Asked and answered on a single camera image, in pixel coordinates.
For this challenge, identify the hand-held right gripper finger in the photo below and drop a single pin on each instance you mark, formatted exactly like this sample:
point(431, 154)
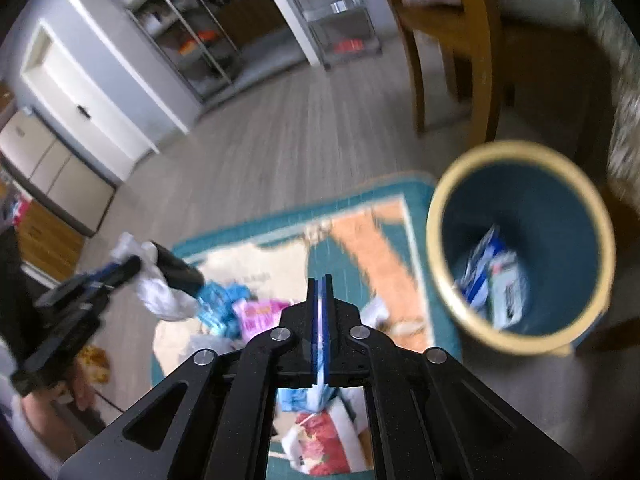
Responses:
point(326, 340)
point(317, 340)

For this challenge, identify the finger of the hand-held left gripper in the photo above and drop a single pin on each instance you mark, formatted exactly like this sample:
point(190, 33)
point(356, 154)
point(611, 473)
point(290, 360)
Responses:
point(120, 269)

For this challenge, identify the white plastic bag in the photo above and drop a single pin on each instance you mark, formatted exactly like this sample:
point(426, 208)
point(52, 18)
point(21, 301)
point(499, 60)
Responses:
point(157, 292)

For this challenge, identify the black paper cup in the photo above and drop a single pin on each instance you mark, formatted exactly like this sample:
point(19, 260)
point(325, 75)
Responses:
point(177, 270)

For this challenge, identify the blue and white packet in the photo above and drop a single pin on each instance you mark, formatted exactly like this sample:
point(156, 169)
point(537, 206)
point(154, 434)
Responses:
point(477, 270)

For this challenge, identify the white printed box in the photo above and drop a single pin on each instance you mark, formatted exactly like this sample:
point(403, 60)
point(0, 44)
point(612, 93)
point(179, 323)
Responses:
point(507, 292)

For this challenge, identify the blue bin with yellow rim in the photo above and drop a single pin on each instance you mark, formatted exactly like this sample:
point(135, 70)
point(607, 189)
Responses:
point(545, 200)

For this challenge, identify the person's left forearm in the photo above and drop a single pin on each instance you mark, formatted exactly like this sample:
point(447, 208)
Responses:
point(45, 425)

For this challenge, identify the yellow orange packet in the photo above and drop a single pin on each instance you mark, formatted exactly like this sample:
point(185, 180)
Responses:
point(95, 365)

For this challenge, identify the small white packet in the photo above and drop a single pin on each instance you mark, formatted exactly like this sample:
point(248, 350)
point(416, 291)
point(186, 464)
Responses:
point(374, 312)

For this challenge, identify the pink packet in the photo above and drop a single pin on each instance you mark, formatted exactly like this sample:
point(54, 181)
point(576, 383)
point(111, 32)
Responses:
point(257, 315)

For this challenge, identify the wooden cabinet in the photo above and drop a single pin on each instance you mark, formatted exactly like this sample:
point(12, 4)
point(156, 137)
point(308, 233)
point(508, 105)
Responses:
point(47, 240)

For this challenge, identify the red and white packet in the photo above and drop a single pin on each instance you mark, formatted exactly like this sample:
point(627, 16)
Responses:
point(320, 442)

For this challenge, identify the light blue packet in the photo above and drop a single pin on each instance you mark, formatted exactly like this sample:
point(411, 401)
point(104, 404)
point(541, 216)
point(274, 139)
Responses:
point(217, 305)

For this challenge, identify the teal and cream printed rug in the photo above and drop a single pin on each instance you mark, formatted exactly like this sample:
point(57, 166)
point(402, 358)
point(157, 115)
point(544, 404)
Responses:
point(360, 240)

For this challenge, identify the beige refrigerator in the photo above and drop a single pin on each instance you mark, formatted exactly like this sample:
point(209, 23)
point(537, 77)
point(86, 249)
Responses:
point(55, 170)

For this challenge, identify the white door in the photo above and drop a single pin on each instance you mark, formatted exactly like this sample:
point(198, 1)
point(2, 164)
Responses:
point(85, 95)

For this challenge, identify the metal shelf rack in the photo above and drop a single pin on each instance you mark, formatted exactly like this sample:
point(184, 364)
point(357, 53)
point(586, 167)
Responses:
point(190, 40)

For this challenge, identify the wooden chair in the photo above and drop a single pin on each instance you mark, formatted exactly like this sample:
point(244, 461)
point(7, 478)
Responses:
point(477, 55)

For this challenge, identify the speckled grey cloth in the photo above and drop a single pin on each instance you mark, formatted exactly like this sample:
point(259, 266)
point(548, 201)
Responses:
point(620, 125)

